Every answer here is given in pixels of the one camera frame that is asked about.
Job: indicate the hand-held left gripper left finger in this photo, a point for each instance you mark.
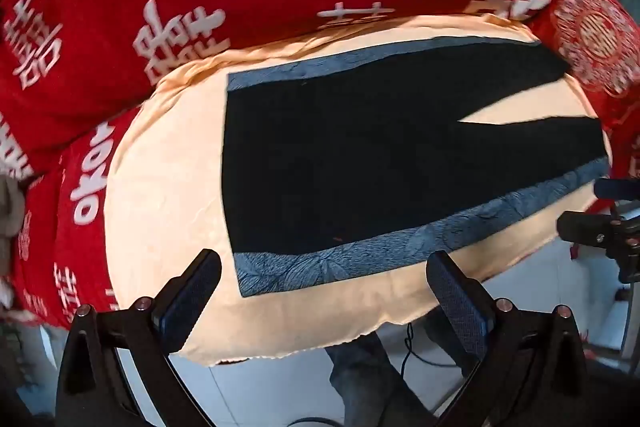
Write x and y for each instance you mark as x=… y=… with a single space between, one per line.
x=192 y=294

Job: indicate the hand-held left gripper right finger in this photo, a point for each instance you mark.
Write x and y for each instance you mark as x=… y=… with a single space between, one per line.
x=457 y=297

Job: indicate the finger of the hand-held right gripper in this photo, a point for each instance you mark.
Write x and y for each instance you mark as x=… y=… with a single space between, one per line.
x=582 y=227
x=617 y=189

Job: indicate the black pants with blue stripes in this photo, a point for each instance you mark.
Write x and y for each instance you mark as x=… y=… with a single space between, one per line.
x=380 y=147

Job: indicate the peach cloth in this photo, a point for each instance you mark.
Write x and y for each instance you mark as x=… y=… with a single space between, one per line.
x=165 y=207

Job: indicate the person's leg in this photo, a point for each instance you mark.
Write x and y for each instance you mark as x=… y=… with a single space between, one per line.
x=370 y=377

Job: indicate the red printed bed sheet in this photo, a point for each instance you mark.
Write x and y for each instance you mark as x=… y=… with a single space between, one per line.
x=60 y=267

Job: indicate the red embroidered pillow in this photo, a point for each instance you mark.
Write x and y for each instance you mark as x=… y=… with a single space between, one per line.
x=595 y=42

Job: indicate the beige grey cloth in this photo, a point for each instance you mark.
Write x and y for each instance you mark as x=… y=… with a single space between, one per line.
x=10 y=217

